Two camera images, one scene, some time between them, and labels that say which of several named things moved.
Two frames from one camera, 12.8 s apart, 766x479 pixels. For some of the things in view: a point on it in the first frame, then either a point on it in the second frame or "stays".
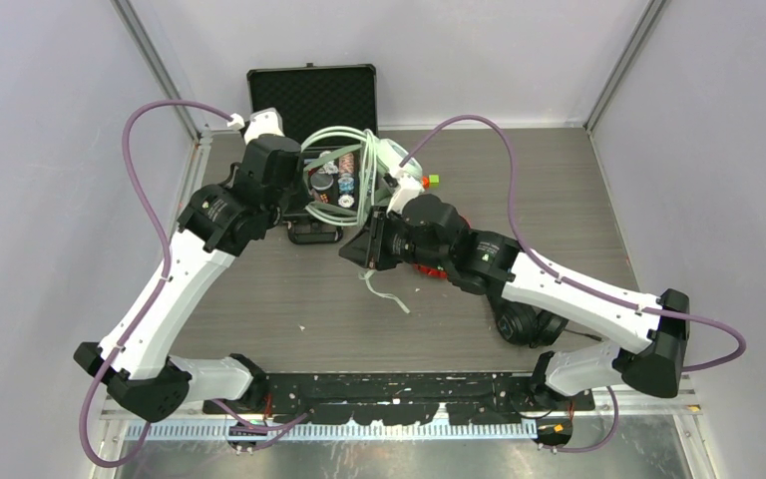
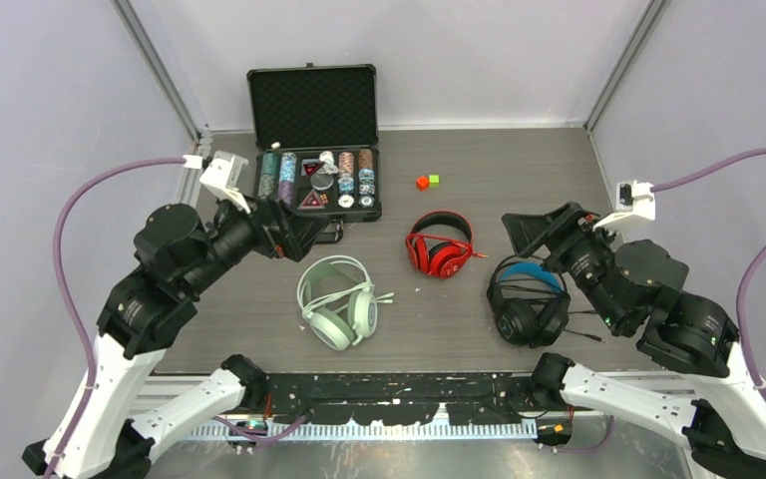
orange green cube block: [431, 181] stays
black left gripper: [300, 196] to [296, 235]
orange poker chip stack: [346, 180] stays
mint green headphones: [381, 159] to [337, 297]
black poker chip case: [332, 110] stays
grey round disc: [321, 181] stays
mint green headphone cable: [368, 275] to [365, 289]
